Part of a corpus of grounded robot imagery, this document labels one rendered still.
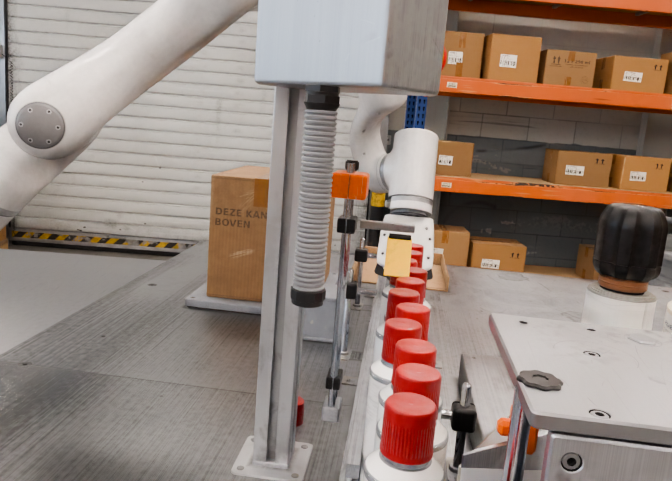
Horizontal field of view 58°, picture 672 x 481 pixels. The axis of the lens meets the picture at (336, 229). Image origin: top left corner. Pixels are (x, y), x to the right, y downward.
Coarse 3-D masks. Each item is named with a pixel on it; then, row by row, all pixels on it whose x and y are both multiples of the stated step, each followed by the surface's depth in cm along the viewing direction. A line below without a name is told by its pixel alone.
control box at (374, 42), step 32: (288, 0) 59; (320, 0) 56; (352, 0) 53; (384, 0) 51; (416, 0) 54; (448, 0) 57; (288, 32) 59; (320, 32) 56; (352, 32) 54; (384, 32) 52; (416, 32) 54; (256, 64) 62; (288, 64) 59; (320, 64) 57; (352, 64) 54; (384, 64) 52; (416, 64) 55
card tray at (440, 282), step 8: (368, 248) 191; (376, 248) 191; (440, 256) 189; (368, 264) 183; (376, 264) 183; (440, 264) 190; (368, 272) 173; (432, 272) 179; (440, 272) 180; (368, 280) 164; (376, 280) 165; (432, 280) 170; (440, 280) 170; (448, 280) 160; (432, 288) 161; (440, 288) 162
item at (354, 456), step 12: (372, 324) 90; (372, 336) 85; (372, 348) 80; (372, 360) 76; (360, 384) 69; (360, 396) 66; (360, 408) 63; (360, 420) 61; (360, 432) 58; (360, 444) 56; (348, 456) 54; (360, 456) 54; (348, 468) 53
